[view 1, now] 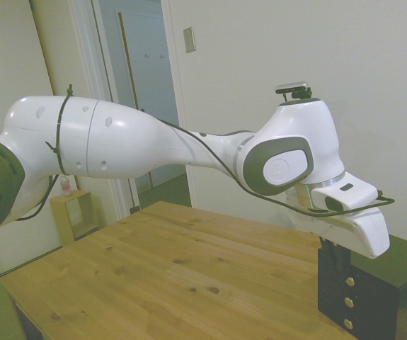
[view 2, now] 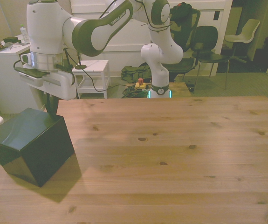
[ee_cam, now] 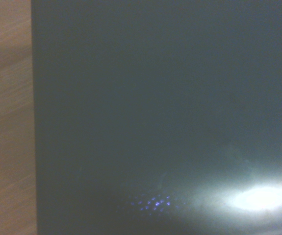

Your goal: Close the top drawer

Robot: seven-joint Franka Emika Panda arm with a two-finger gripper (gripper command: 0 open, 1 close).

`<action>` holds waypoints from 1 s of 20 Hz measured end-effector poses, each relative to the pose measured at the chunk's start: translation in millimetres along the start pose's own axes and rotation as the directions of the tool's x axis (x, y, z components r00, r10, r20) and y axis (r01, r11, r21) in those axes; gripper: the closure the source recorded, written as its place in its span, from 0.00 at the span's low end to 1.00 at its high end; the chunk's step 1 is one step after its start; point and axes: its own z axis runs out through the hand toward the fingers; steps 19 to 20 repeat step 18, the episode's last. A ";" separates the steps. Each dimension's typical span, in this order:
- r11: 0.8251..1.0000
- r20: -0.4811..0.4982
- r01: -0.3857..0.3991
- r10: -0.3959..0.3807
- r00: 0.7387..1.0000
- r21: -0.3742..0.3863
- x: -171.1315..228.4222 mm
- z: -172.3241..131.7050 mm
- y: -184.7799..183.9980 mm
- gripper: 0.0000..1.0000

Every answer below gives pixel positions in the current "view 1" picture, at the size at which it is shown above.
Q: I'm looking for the black camera stand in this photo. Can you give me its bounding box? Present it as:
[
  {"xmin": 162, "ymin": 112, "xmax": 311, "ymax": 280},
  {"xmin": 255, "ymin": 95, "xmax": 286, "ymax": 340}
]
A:
[{"xmin": 291, "ymin": 88, "xmax": 314, "ymax": 104}]

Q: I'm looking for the pale blue hallway door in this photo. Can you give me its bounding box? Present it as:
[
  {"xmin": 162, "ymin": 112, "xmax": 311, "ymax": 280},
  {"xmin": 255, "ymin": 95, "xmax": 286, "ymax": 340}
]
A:
[{"xmin": 117, "ymin": 8, "xmax": 187, "ymax": 188}]

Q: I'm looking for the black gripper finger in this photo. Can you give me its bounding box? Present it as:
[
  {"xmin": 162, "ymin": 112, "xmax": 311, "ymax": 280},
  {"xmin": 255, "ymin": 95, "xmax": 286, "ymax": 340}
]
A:
[
  {"xmin": 334, "ymin": 244, "xmax": 350, "ymax": 277},
  {"xmin": 320, "ymin": 237, "xmax": 336, "ymax": 268}
]

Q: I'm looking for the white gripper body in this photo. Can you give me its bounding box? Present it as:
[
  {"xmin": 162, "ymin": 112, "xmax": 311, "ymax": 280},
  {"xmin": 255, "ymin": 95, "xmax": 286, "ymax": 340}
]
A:
[{"xmin": 285, "ymin": 185, "xmax": 391, "ymax": 260}]

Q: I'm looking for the black cable tie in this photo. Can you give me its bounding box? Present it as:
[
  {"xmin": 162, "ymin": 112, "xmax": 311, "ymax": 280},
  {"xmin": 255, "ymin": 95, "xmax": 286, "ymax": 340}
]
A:
[{"xmin": 45, "ymin": 84, "xmax": 76, "ymax": 176}]

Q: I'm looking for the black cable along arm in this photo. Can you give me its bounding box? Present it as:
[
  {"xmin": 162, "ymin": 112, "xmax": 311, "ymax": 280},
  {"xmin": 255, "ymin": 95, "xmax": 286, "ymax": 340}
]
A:
[{"xmin": 14, "ymin": 108, "xmax": 396, "ymax": 223}]

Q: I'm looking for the black drawer with silver knob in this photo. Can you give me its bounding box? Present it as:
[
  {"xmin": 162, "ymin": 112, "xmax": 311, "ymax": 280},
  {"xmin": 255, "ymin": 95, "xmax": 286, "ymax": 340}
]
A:
[{"xmin": 317, "ymin": 247, "xmax": 399, "ymax": 317}]

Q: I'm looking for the light wooden open shelf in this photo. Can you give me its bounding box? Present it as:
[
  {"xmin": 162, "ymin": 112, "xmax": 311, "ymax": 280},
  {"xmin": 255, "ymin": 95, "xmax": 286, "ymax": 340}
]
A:
[{"xmin": 49, "ymin": 188, "xmax": 102, "ymax": 246}]

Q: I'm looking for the grey camera on stand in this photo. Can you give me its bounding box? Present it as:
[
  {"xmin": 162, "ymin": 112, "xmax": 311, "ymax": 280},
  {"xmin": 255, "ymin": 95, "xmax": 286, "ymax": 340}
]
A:
[{"xmin": 275, "ymin": 81, "xmax": 311, "ymax": 95}]

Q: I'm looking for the metal light switch plate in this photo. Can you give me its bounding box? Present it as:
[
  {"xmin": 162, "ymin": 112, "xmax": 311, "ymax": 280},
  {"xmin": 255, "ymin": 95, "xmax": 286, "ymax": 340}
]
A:
[{"xmin": 183, "ymin": 26, "xmax": 197, "ymax": 55}]

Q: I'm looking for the black drawer cabinet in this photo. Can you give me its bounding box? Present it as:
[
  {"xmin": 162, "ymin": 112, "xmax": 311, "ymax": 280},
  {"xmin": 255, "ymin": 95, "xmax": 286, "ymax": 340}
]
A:
[{"xmin": 317, "ymin": 233, "xmax": 407, "ymax": 340}]

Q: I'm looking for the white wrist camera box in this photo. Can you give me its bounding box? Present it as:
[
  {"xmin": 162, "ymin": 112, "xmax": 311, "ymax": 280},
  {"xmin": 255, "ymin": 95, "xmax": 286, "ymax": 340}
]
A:
[{"xmin": 310, "ymin": 173, "xmax": 382, "ymax": 214}]

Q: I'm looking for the open white door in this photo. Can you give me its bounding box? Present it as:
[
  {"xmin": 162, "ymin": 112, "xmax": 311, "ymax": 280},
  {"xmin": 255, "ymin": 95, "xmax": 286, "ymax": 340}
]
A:
[{"xmin": 95, "ymin": 0, "xmax": 154, "ymax": 213}]

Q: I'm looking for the clear bottle pink liquid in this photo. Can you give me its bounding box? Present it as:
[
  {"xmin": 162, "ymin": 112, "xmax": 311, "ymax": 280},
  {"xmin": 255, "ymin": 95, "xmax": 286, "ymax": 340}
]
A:
[{"xmin": 59, "ymin": 174, "xmax": 73, "ymax": 197}]

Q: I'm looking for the white closet door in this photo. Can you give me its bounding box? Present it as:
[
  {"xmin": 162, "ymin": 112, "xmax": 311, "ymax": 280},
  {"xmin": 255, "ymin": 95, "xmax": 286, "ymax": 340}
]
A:
[{"xmin": 29, "ymin": 0, "xmax": 100, "ymax": 245}]

